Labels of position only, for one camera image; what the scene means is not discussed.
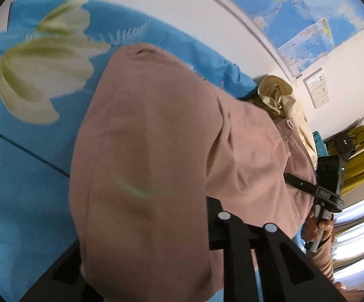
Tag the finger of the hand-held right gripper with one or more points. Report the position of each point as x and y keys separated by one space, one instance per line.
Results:
x=299 y=184

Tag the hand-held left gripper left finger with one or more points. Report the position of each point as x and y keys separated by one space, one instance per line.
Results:
x=65 y=276

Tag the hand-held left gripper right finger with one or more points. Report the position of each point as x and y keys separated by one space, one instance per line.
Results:
x=232 y=242

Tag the pink garment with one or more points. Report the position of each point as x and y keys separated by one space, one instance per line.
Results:
x=157 y=163

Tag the person's right forearm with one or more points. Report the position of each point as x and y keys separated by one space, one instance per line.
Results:
x=325 y=258

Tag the person's right hand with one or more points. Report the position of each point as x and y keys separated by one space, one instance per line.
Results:
x=311 y=228

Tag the teal plastic basket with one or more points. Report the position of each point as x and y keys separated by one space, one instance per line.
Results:
x=319 y=143

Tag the yellow-green chair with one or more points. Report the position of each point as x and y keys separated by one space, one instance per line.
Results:
x=362 y=160

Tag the black device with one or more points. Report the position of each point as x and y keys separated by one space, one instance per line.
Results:
x=343 y=143

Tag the cream yellow garment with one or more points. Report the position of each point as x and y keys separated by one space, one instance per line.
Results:
x=279 y=97

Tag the blue floral bed sheet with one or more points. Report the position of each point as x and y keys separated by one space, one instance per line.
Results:
x=28 y=148

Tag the white wall switch panel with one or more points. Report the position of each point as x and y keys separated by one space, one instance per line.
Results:
x=317 y=88

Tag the small wall map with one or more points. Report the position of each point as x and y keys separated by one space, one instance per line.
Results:
x=310 y=47

